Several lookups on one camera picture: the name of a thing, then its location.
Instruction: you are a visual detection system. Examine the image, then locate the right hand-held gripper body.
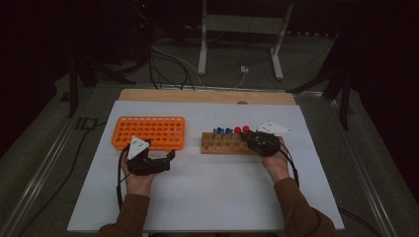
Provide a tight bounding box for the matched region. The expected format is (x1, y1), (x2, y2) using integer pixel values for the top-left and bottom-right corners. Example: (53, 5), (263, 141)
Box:
(246, 120), (293, 158)

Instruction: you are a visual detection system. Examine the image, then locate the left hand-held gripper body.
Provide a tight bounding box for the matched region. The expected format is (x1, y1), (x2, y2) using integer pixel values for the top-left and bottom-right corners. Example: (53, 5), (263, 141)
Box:
(126, 134), (172, 178)

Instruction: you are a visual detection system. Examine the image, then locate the orange plastic tube rack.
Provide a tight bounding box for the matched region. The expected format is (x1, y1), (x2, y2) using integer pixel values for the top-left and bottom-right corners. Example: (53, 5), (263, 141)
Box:
(111, 116), (186, 152)

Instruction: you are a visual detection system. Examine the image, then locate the wooden test tube rack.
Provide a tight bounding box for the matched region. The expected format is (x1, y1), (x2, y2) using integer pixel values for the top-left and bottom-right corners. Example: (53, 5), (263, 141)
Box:
(201, 131), (256, 156)

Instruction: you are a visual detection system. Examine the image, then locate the person's left hand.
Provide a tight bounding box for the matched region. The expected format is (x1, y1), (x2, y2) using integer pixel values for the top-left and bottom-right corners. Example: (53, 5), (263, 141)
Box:
(120, 149), (157, 198)

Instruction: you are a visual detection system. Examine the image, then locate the person's right hand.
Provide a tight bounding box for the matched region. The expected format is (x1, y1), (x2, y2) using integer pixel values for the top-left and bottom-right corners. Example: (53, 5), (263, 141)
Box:
(261, 136), (292, 185)

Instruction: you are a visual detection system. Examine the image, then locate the grey metal stand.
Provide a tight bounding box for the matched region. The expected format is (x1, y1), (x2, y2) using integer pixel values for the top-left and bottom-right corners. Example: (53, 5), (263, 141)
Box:
(197, 0), (295, 81)

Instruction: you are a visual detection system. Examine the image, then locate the dark equipment rack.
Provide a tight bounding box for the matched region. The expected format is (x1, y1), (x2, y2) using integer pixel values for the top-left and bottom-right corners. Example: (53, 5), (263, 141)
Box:
(131, 0), (156, 63)

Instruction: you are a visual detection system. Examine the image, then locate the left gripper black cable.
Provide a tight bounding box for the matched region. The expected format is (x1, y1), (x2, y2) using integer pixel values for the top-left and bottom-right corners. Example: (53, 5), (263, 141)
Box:
(116, 144), (132, 210)

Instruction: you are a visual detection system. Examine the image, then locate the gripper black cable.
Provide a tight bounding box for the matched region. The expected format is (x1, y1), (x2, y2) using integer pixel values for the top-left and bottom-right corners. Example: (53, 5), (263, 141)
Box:
(280, 142), (300, 189)
(116, 144), (132, 210)

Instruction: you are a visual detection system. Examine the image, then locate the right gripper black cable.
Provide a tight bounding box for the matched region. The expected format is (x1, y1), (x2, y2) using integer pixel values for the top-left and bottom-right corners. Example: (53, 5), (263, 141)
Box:
(280, 142), (300, 189)

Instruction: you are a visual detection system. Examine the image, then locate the white plug cable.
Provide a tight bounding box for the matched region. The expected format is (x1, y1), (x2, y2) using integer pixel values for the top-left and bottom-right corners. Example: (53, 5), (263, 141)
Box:
(230, 71), (247, 90)

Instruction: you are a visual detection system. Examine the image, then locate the long black floor cable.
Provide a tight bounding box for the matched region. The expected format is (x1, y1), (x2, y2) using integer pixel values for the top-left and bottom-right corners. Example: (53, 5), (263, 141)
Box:
(16, 121), (108, 237)

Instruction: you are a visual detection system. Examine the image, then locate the grey floor cable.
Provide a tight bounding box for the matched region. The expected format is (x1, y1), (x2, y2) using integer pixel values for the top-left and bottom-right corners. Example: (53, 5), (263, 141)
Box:
(150, 43), (207, 88)

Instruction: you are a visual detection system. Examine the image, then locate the metal floor rail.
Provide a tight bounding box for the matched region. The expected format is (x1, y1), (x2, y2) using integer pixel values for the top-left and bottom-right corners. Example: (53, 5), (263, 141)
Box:
(324, 95), (399, 237)
(0, 88), (97, 237)

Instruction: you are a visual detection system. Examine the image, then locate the short black floor cable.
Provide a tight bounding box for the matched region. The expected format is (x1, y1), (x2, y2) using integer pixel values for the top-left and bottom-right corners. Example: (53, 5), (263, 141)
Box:
(337, 206), (379, 236)

